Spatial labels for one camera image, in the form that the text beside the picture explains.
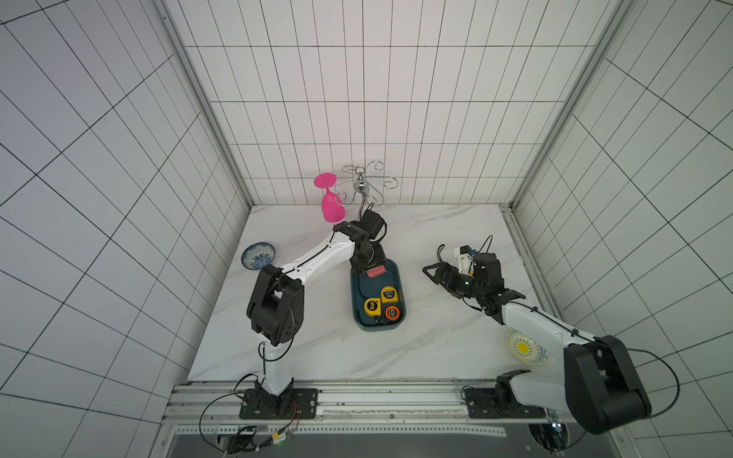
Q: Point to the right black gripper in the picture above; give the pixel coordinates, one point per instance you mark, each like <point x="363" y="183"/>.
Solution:
<point x="450" y="276"/>

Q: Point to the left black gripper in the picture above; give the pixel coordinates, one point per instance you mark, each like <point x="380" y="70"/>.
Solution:
<point x="380" y="260"/>

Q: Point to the teal plastic storage box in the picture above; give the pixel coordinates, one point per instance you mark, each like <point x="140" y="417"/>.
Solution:
<point x="362" y="288"/>

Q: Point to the pink tape measure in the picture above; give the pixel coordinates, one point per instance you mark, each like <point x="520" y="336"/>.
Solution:
<point x="376" y="272"/>

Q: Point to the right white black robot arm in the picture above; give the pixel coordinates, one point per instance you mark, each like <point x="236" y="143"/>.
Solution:
<point x="599" y="385"/>

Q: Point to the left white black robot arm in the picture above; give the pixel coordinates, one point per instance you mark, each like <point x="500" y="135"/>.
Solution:
<point x="276" y="308"/>

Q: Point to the orange black tape measure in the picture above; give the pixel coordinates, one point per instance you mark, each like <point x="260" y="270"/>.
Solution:
<point x="392" y="313"/>

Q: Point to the pink plastic wine glass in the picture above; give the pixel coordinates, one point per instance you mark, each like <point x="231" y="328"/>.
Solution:
<point x="332" y="206"/>

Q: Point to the chrome glass holder stand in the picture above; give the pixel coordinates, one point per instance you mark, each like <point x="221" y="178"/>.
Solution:
<point x="369" y="183"/>

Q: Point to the yellow patterned plate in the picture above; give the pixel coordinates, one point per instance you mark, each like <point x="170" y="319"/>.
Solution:
<point x="526" y="350"/>

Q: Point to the blue white ceramic bowl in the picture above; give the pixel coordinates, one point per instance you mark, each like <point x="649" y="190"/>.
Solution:
<point x="257" y="256"/>

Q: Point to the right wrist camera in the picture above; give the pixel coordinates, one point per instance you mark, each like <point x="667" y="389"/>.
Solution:
<point x="464" y="257"/>

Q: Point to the aluminium mounting rail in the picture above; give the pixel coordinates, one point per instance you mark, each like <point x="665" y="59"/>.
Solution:
<point x="212" y="410"/>

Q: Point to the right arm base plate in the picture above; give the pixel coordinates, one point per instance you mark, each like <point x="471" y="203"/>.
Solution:
<point x="487" y="403"/>

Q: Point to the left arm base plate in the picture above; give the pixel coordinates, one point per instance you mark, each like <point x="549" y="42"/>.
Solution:
<point x="261" y="405"/>

